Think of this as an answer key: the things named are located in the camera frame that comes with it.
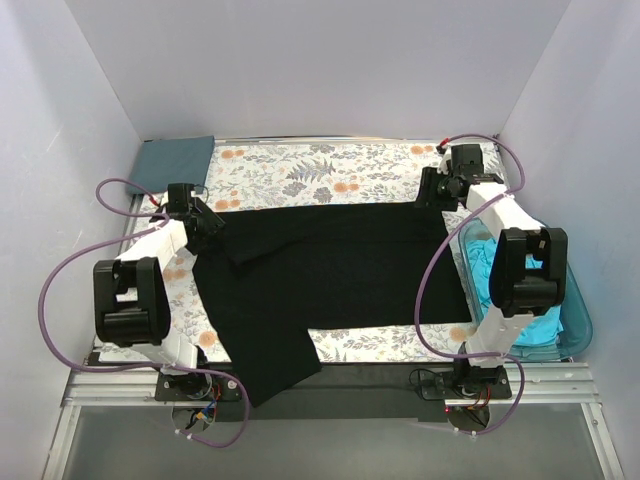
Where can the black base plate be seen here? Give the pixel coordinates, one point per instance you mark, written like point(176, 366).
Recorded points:
point(229, 393)

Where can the folded grey-blue t-shirt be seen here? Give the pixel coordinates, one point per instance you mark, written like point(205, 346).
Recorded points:
point(163, 162)

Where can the aluminium frame rail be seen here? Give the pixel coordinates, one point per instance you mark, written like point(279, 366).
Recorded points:
point(563, 382)

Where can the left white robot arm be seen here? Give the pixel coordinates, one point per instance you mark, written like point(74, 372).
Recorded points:
point(131, 305)

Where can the teal plastic bin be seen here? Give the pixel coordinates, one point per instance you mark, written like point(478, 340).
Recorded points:
point(574, 316)

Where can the turquoise t-shirt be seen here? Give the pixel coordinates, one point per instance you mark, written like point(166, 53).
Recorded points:
point(543, 331)

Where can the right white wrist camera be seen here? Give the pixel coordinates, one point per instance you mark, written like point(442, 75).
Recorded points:
point(445, 163)

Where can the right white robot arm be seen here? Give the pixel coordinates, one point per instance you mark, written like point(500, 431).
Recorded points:
point(529, 272)

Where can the black t-shirt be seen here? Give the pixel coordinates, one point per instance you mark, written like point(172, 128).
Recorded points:
point(273, 275)

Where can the floral patterned table mat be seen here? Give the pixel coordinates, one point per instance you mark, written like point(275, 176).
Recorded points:
point(271, 175)

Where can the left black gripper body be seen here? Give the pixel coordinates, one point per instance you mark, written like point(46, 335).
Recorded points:
point(205, 223)

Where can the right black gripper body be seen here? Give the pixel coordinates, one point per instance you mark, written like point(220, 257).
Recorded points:
point(429, 187)

